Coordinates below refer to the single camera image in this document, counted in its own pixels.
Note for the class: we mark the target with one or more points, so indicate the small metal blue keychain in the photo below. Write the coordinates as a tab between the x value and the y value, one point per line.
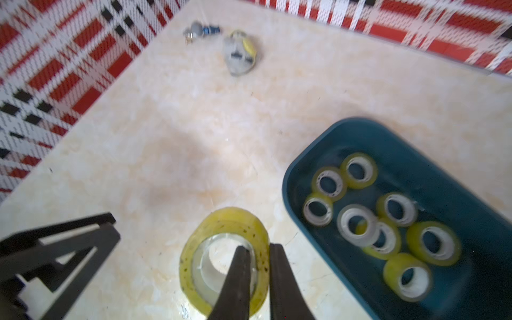
197	30

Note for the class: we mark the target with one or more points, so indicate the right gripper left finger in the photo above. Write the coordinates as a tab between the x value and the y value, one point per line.
234	299

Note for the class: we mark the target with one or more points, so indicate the teal plastic storage box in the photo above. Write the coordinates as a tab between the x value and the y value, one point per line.
405	238

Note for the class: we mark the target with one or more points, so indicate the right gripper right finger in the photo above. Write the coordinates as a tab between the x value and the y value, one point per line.
286	300

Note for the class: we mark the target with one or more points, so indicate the yellow tape roll bottom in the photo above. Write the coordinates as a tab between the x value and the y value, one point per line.
434	243

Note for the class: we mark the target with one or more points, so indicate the yellow tape roll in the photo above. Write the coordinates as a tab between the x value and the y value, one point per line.
203	264
329	182
318	210
434	243
388	243
409	278
398	208

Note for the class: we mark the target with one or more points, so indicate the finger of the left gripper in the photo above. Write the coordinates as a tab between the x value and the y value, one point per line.
73	250

